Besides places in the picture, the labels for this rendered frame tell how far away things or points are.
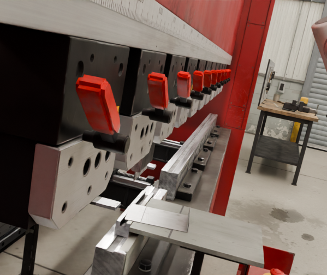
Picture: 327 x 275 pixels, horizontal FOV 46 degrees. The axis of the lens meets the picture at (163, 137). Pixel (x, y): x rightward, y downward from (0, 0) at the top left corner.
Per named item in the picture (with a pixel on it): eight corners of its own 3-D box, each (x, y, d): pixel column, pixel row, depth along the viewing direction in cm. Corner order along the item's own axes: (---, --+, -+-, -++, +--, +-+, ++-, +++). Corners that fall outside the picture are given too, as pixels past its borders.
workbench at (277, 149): (299, 187, 491) (332, 70, 459) (241, 172, 511) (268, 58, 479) (297, 159, 661) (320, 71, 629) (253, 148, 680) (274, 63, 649)
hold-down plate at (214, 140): (212, 152, 206) (213, 147, 206) (202, 149, 207) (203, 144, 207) (216, 142, 235) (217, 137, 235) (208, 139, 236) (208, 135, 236)
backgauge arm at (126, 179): (149, 216, 145) (156, 181, 142) (-1, 175, 156) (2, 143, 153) (155, 208, 153) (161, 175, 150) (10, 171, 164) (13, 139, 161)
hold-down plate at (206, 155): (203, 171, 168) (205, 165, 167) (191, 168, 169) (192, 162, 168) (210, 156, 197) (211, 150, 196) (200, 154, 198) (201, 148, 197)
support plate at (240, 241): (263, 268, 71) (264, 264, 71) (128, 231, 76) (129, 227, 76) (260, 229, 89) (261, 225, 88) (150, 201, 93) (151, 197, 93)
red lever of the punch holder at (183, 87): (194, 71, 65) (192, 103, 74) (170, 66, 66) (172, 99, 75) (191, 79, 65) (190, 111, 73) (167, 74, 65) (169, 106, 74)
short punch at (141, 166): (138, 182, 78) (146, 137, 76) (129, 179, 78) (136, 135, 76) (150, 169, 87) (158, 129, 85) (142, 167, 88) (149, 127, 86)
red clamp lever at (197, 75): (206, 70, 85) (204, 96, 93) (188, 66, 85) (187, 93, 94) (204, 76, 84) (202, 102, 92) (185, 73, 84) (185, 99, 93)
